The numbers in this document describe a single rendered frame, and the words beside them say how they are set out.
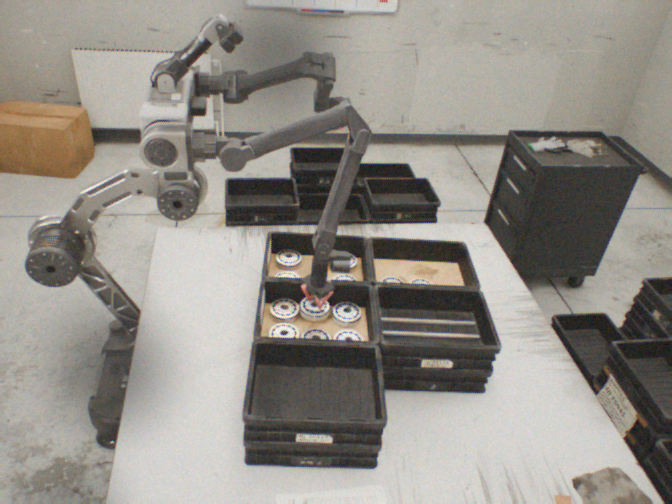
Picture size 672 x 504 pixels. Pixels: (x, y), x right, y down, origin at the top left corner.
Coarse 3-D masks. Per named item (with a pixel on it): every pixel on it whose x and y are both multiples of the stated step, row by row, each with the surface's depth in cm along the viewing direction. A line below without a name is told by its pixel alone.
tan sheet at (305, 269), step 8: (272, 256) 228; (304, 256) 230; (312, 256) 230; (272, 264) 224; (304, 264) 226; (360, 264) 228; (272, 272) 220; (296, 272) 221; (304, 272) 221; (328, 272) 223; (360, 272) 224; (360, 280) 220
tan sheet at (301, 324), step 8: (264, 312) 201; (264, 320) 198; (272, 320) 198; (296, 320) 199; (304, 320) 200; (328, 320) 201; (264, 328) 195; (304, 328) 196; (320, 328) 197; (328, 328) 197; (336, 328) 198; (344, 328) 198; (352, 328) 198; (360, 328) 199
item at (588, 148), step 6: (570, 144) 328; (576, 144) 327; (582, 144) 329; (588, 144) 330; (594, 144) 328; (600, 144) 329; (576, 150) 324; (582, 150) 323; (588, 150) 323; (594, 150) 323; (600, 150) 325; (588, 156) 320
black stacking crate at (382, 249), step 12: (372, 240) 227; (384, 240) 227; (384, 252) 231; (396, 252) 231; (408, 252) 231; (420, 252) 231; (432, 252) 231; (444, 252) 231; (456, 252) 231; (468, 264) 219; (468, 276) 218
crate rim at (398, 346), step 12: (396, 288) 203; (408, 288) 203; (420, 288) 203; (432, 288) 204; (444, 288) 204; (456, 288) 205; (492, 324) 191; (384, 348) 180; (396, 348) 180; (408, 348) 180; (420, 348) 181; (432, 348) 181; (444, 348) 181; (456, 348) 181; (468, 348) 181; (480, 348) 181; (492, 348) 182
